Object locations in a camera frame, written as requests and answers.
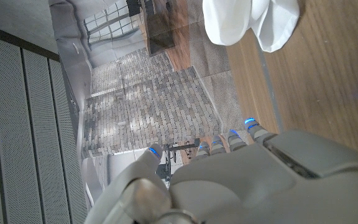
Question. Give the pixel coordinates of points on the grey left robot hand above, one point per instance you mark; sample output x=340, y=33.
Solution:
x=259, y=186

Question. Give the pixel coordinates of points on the white towel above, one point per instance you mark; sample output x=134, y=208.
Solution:
x=228, y=21

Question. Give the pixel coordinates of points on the white upright panel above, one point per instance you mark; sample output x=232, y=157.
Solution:
x=121, y=166

